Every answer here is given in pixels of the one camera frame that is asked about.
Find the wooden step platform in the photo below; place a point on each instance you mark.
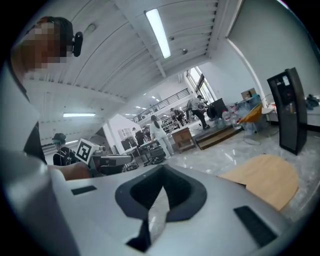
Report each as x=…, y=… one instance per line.
x=217, y=136

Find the person's face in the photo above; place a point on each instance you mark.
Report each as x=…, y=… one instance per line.
x=41, y=47

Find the blue cloth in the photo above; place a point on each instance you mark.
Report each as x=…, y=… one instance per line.
x=313, y=101

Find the black head camera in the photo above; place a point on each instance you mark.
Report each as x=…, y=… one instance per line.
x=78, y=43

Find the small round white table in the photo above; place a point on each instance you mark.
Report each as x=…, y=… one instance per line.
x=268, y=110

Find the black glass-door cabinet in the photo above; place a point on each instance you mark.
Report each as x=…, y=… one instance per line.
x=290, y=112

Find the wooden cabinet with white top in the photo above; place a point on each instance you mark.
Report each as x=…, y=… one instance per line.
x=183, y=137

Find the cardboard box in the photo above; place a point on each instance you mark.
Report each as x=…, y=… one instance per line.
x=248, y=94

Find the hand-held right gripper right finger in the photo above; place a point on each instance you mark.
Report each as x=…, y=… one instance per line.
x=225, y=200

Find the wooden coffee table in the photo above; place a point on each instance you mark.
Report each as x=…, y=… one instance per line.
x=270, y=180

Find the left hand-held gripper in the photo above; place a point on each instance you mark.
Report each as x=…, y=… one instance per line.
x=85, y=151

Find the long ceiling light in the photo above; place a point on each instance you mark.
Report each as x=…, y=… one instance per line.
x=158, y=32
x=78, y=115

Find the black equipment case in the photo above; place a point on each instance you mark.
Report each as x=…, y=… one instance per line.
x=217, y=108

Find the large clear water bottle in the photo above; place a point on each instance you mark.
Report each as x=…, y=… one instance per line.
x=233, y=120
x=226, y=116

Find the black railing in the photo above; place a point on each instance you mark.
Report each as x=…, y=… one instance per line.
x=162, y=102

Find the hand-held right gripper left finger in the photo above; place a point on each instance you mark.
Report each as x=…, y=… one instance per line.
x=100, y=200

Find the grey desk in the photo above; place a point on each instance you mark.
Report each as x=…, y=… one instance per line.
x=150, y=146

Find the person's left forearm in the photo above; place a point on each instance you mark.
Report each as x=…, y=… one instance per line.
x=72, y=172

